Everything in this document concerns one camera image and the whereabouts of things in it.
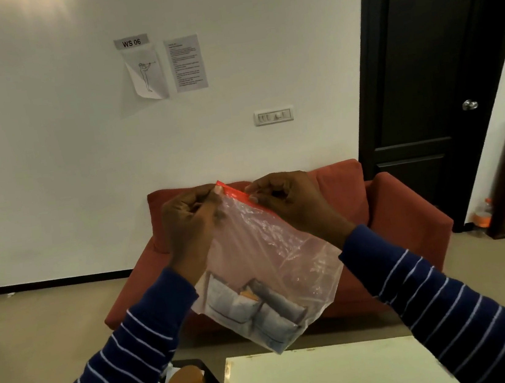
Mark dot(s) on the person's left hand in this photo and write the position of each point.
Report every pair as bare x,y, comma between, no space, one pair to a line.
189,225

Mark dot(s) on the person's right hand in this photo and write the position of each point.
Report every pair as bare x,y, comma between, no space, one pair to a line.
295,202

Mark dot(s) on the clear zip bag red seal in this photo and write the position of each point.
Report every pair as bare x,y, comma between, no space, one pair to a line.
279,250

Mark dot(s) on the person's left forearm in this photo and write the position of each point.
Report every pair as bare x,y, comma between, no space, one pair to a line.
127,363

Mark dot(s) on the person's right forearm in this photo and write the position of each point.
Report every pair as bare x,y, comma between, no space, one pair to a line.
459,319

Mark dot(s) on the red sofa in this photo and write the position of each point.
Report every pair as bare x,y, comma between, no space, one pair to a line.
400,225

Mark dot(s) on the paper sheet with drawing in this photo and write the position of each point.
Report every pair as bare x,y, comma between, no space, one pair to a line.
144,75

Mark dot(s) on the paper sheet with text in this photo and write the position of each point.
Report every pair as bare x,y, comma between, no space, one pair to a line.
186,63

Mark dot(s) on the orange bottle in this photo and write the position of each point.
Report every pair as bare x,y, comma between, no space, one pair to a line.
484,216

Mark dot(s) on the dark wooden door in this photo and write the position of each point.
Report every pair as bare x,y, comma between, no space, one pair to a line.
425,59

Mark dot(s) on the silver door knob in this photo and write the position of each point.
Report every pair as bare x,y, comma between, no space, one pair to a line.
470,104

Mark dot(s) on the white switch plate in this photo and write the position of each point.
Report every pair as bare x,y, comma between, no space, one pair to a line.
273,116

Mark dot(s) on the grey wall label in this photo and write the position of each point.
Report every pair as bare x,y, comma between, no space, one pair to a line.
131,42

